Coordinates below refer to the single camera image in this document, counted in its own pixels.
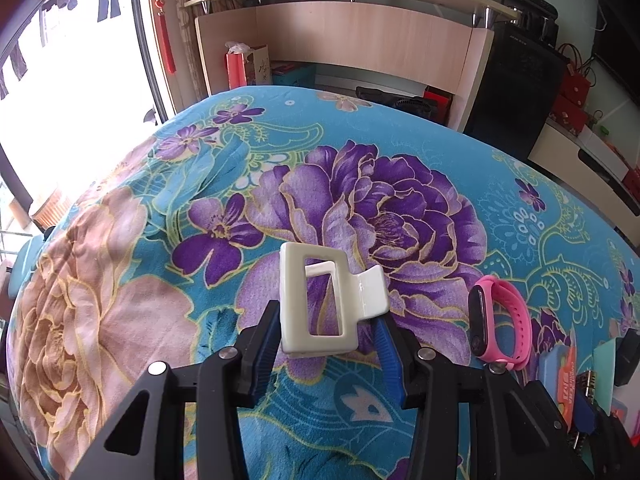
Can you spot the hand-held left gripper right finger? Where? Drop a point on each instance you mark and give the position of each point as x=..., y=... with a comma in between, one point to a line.
x=390, y=360

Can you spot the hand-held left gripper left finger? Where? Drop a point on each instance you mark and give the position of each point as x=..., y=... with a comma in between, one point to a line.
x=265, y=355

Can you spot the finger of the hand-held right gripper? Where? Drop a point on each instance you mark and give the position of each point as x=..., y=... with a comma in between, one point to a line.
x=585, y=410

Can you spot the white shallow box teal rim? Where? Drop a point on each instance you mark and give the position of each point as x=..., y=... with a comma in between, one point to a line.
x=606, y=375

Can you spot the white hair clip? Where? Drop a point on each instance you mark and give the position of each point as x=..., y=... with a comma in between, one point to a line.
x=292, y=310

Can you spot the coral case with blue edge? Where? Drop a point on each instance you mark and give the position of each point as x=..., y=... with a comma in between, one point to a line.
x=567, y=375

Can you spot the pink smart band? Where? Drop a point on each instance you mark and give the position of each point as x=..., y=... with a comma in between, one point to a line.
x=520, y=320

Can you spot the teal plastic object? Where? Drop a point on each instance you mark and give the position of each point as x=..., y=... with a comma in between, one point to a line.
x=25, y=270

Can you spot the white television stand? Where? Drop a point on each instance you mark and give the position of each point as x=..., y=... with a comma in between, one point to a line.
x=560, y=155

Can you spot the black bag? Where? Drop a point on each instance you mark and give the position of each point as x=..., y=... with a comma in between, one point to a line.
x=395, y=102

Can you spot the flat white box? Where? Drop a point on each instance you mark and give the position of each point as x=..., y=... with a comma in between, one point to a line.
x=602, y=152

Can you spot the brown flower pot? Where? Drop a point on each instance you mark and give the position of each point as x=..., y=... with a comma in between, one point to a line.
x=50, y=207

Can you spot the red box under desk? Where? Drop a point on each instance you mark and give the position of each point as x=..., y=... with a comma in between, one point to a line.
x=437, y=102

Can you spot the blue storage box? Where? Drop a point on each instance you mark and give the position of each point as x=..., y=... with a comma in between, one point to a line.
x=292, y=75

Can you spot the red and white paper bag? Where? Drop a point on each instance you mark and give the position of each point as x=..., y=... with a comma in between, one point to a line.
x=237, y=70

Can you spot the red gift box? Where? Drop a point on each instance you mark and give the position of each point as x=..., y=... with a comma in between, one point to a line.
x=567, y=115

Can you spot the wooden desk with shelf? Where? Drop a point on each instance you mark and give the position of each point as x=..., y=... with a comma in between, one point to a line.
x=350, y=35

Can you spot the red gift bag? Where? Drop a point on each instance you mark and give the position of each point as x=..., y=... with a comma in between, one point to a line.
x=577, y=82

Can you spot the patterned curtain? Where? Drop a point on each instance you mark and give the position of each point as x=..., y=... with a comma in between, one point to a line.
x=192, y=35

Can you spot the red hanging knot decoration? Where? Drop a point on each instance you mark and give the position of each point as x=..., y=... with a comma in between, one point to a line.
x=161, y=5

